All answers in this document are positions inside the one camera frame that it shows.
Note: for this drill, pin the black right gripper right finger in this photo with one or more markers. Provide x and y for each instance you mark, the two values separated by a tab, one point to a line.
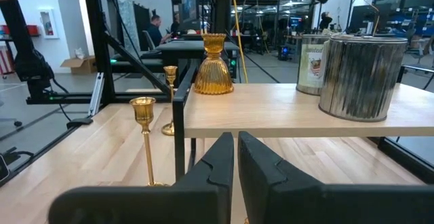
322	207

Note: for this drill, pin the black vertical frame post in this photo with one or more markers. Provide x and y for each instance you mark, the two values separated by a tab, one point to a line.
98	47

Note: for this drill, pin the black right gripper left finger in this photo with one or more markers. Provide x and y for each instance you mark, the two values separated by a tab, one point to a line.
169	207

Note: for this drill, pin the person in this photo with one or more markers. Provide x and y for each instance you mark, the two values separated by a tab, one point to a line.
156	32
325	22
175	25

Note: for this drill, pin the wooden shelf riser black frame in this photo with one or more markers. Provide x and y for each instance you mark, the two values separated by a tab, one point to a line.
271	112

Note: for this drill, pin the silver aluminium extrusion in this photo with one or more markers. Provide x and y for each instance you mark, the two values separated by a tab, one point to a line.
96	95

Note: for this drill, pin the black monitor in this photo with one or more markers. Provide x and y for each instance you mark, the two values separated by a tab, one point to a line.
361	18

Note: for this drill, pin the cardboard box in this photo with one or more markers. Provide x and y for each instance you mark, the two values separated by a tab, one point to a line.
81	66

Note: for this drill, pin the white wall cabinet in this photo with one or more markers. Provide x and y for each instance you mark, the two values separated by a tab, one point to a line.
47	23

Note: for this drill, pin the red storage bin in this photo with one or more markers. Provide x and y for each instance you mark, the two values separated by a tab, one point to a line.
33	30

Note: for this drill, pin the black square camera white rim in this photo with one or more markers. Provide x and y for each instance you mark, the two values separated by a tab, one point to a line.
3	169

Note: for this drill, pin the black desk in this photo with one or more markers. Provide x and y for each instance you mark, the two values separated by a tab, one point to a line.
190	47

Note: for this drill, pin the amber ribbed glass candle holder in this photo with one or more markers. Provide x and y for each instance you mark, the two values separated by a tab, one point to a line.
213	74

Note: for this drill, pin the tall brass candlestick holder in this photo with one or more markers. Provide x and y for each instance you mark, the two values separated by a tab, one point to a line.
144	110
170	73

